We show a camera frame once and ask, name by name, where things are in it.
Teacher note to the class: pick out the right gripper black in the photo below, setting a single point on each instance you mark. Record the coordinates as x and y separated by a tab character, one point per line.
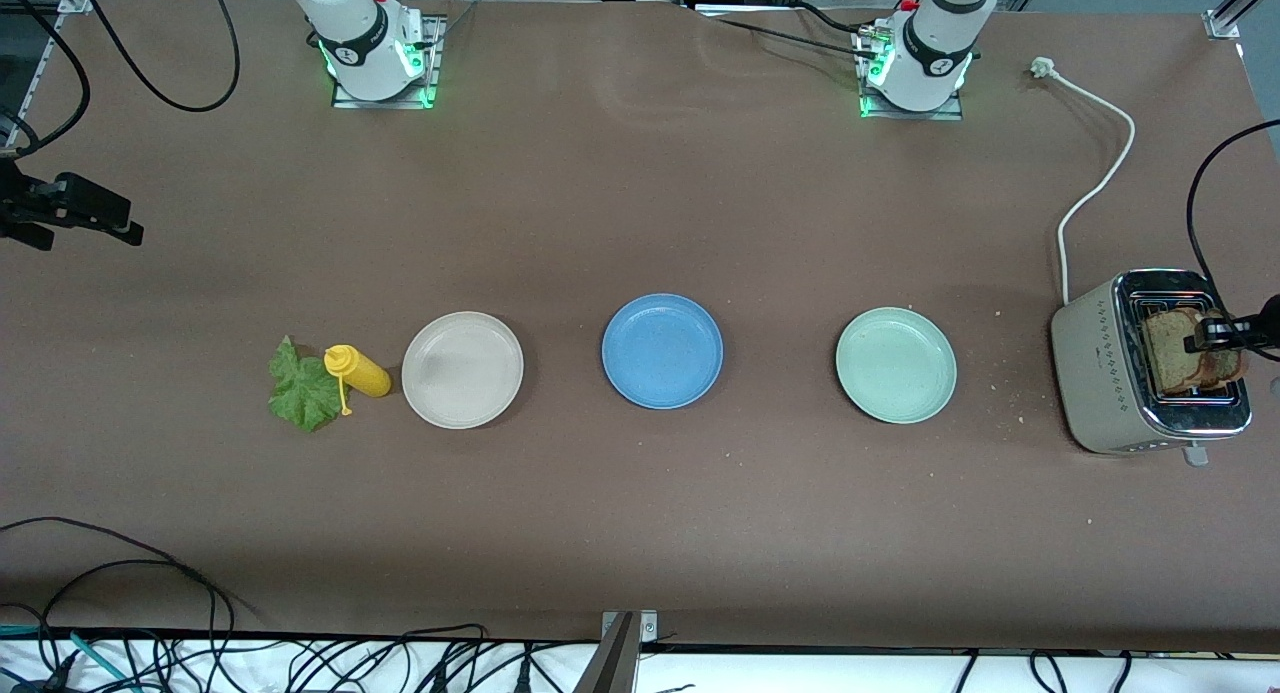
22	202

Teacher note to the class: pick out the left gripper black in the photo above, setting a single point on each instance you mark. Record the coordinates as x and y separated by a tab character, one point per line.
1270	322

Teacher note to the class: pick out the brown bread slice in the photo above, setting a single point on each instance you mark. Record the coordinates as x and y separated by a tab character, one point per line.
1168	358
1230	368

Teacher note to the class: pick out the green lettuce leaf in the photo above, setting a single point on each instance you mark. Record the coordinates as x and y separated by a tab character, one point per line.
300	393

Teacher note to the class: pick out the yellow squeeze bottle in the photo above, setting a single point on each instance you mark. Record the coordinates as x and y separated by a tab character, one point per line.
368	375

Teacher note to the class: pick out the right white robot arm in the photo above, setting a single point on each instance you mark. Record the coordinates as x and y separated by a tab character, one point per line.
365	43

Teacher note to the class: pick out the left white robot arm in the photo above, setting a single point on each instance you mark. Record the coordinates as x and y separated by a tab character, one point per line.
930	63

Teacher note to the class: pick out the pale green round plate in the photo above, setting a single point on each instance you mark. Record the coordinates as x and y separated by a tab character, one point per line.
896	365

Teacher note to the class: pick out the cream round plate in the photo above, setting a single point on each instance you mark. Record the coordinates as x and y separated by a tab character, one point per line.
462	370

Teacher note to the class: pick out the blue round plate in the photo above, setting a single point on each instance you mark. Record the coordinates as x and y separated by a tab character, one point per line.
662	351

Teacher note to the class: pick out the beige metal toaster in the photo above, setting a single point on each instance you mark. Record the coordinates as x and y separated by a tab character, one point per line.
1100	373

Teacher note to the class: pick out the brown table cover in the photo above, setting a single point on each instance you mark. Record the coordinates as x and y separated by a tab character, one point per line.
640	523

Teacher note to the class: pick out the dark metal bar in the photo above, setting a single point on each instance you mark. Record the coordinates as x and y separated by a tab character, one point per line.
610	668

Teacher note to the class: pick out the aluminium frame profile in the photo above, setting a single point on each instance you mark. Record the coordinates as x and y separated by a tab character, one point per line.
1222	23
45	53

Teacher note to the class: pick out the silver metal bracket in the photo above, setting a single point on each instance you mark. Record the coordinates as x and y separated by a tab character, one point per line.
650	628

